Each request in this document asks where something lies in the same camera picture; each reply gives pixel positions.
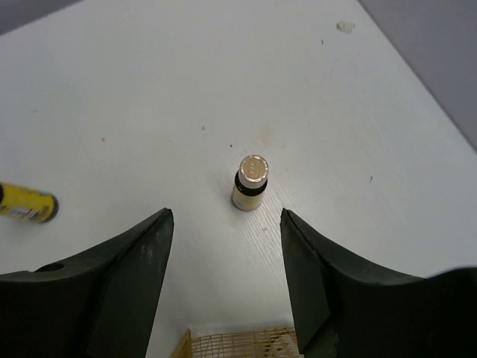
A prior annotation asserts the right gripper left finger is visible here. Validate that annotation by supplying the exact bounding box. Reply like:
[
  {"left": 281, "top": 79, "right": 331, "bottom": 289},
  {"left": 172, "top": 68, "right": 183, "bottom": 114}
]
[{"left": 1, "top": 208, "right": 174, "bottom": 357}]

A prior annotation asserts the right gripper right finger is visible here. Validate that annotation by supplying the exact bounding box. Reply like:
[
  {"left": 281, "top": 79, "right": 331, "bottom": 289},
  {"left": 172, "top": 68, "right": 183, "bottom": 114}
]
[{"left": 280, "top": 210, "right": 476, "bottom": 357}]

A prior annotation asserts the small brown bottle yellow label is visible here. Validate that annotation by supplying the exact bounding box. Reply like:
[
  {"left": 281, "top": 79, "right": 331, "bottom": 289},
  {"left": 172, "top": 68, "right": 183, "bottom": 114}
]
[{"left": 231, "top": 155, "right": 269, "bottom": 211}]

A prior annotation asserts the gold wire mesh organizer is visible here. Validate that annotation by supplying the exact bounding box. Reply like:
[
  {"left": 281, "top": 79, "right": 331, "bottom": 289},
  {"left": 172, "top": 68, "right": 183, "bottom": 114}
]
[{"left": 171, "top": 327, "right": 302, "bottom": 358}]

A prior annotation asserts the small yellow bottle cork cap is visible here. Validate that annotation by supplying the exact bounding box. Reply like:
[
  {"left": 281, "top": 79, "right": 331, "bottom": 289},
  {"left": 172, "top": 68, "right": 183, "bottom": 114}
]
[{"left": 1, "top": 182, "right": 59, "bottom": 223}]

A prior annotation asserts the small white debris scrap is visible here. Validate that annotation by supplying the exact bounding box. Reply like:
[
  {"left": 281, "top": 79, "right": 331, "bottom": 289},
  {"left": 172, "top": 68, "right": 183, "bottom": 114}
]
[{"left": 336, "top": 21, "right": 356, "bottom": 34}]

